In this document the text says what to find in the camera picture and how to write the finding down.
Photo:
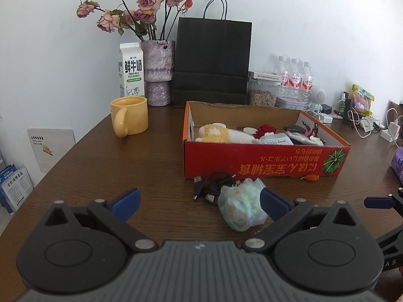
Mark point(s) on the yellow snack packet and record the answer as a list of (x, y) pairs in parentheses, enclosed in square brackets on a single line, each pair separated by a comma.
[(361, 100)]

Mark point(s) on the yellow white plush toy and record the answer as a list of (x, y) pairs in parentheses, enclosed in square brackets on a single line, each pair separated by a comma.
[(218, 134)]

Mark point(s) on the green puff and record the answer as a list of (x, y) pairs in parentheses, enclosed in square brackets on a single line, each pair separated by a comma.
[(240, 205)]

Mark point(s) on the white charger block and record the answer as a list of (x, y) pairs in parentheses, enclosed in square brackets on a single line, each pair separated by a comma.
[(325, 119)]

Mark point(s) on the white bottle cap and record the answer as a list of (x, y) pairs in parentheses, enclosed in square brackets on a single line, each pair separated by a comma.
[(249, 130)]

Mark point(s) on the purple tissue pack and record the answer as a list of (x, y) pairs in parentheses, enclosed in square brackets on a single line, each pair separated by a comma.
[(397, 163)]

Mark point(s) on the red fabric rose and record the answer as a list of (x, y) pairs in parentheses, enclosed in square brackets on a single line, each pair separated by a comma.
[(264, 129)]

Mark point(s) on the black phone stand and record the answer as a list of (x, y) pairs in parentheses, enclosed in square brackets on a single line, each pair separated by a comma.
[(345, 104)]

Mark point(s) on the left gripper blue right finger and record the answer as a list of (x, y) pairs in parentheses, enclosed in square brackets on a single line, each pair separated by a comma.
[(286, 215)]

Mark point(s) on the dried pink rose bouquet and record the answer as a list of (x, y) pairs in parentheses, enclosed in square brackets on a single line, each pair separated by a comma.
[(148, 20)]

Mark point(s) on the decorated tin box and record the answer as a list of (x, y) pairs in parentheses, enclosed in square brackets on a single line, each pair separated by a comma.
[(287, 103)]

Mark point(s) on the purple textured vase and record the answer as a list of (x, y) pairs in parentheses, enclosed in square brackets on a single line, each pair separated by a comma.
[(159, 65)]

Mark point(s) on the white round robot toy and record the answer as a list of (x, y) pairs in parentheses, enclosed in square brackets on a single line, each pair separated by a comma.
[(317, 98)]

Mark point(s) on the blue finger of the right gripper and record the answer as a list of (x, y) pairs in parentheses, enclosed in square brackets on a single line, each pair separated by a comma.
[(387, 202)]

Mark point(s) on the white sign board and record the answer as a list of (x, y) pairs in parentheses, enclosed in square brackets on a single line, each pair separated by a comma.
[(50, 145)]

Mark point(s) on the flat white box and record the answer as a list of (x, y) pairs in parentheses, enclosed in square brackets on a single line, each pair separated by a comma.
[(265, 76)]

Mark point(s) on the red pumpkin cardboard box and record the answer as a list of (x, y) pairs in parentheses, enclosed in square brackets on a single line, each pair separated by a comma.
[(257, 160)]

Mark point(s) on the white green milk carton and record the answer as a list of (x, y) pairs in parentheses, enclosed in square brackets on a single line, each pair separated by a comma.
[(131, 70)]

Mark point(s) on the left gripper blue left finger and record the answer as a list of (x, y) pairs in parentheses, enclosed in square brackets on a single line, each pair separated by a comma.
[(112, 216)]

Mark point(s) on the cotton swab plastic box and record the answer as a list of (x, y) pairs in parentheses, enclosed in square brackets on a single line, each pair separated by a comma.
[(276, 139)]

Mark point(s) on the blue white booklets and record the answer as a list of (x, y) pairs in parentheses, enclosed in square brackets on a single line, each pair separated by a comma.
[(16, 186)]

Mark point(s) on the black paper bag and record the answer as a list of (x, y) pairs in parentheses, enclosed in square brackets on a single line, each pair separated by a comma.
[(211, 60)]

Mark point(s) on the clear jar of nuts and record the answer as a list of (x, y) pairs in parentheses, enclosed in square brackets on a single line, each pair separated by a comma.
[(262, 93)]

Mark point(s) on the yellow ceramic mug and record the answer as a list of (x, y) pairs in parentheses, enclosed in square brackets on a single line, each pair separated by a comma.
[(129, 115)]

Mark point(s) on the braided cable pink tie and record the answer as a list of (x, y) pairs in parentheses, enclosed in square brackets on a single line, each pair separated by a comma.
[(305, 129)]

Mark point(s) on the water bottle red label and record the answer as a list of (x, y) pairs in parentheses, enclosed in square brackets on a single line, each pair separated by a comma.
[(281, 71), (306, 83), (294, 80)]

